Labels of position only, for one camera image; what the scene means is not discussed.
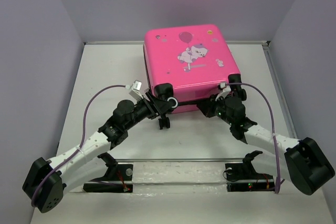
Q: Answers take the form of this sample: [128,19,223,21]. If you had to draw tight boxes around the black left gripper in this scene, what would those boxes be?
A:
[124,92,174,131]

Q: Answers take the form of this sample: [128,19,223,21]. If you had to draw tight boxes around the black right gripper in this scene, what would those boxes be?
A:
[196,93,234,126]

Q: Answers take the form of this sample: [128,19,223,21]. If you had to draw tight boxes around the pink hard-shell suitcase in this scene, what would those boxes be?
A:
[143,24,247,114]

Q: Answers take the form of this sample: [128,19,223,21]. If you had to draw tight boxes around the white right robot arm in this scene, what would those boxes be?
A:
[196,95,335,195]

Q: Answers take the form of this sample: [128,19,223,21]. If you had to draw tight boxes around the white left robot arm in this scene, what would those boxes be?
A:
[22,84,178,213]

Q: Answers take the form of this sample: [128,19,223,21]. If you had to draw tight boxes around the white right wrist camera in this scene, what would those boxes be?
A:
[215,82,231,101]

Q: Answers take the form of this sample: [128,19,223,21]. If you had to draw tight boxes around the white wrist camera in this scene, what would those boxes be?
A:
[215,82,231,101]
[125,80,143,101]

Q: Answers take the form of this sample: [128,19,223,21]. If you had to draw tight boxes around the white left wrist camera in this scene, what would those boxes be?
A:
[125,80,143,101]

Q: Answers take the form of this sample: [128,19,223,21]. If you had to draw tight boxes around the aluminium mounting rail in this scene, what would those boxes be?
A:
[115,158,243,163]

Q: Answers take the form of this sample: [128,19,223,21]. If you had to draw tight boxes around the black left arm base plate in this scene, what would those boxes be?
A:
[82,163,133,194]

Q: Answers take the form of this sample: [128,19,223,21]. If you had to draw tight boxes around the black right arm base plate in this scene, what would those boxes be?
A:
[223,163,275,193]

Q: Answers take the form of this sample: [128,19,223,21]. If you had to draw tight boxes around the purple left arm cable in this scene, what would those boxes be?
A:
[30,84,129,208]

